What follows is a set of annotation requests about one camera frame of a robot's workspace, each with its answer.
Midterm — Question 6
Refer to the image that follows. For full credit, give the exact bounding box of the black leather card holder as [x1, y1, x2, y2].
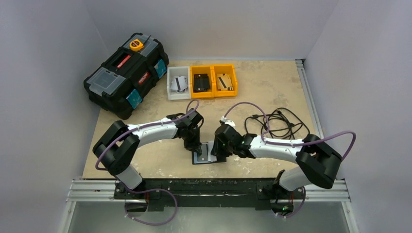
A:
[192, 141, 217, 165]

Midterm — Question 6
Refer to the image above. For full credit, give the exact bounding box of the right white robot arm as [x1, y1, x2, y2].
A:
[212, 124, 343, 198]

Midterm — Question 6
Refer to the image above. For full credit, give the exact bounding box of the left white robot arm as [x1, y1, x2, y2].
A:
[92, 108, 204, 199]

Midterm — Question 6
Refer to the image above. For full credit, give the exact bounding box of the silver credit cards stack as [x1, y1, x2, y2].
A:
[170, 76, 189, 93]

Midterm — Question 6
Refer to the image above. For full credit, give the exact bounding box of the gold credit cards stack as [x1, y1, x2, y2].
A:
[216, 73, 233, 91]

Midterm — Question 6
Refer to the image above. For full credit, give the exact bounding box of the right yellow plastic bin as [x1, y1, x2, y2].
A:
[213, 64, 238, 98]

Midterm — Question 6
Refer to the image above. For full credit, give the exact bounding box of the yellow plastic bin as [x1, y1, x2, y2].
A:
[213, 64, 238, 98]
[189, 65, 216, 99]

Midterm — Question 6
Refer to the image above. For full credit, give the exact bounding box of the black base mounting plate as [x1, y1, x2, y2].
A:
[114, 178, 304, 214]

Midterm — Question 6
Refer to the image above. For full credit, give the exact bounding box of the white plastic bin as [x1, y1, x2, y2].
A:
[167, 66, 191, 100]

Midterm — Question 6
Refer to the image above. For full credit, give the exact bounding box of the middle yellow plastic bin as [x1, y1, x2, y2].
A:
[189, 65, 216, 99]

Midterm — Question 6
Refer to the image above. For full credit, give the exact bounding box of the black plastic toolbox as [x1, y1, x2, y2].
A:
[83, 33, 169, 120]

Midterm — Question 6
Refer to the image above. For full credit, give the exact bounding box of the yellow tape measure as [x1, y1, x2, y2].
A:
[129, 39, 144, 51]

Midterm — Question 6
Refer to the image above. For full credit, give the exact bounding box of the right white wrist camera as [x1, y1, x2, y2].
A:
[220, 116, 236, 128]

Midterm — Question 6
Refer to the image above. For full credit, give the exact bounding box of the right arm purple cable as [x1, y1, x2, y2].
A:
[223, 102, 357, 162]

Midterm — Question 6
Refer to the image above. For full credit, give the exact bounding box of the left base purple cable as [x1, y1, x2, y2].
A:
[124, 188, 179, 226]

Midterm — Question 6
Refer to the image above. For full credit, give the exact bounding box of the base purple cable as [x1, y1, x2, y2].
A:
[274, 189, 308, 219]
[124, 188, 179, 226]

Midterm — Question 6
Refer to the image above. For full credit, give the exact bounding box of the black cable on table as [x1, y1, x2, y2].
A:
[244, 107, 311, 142]

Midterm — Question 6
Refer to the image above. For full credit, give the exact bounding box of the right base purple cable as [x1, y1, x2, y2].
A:
[274, 189, 308, 219]

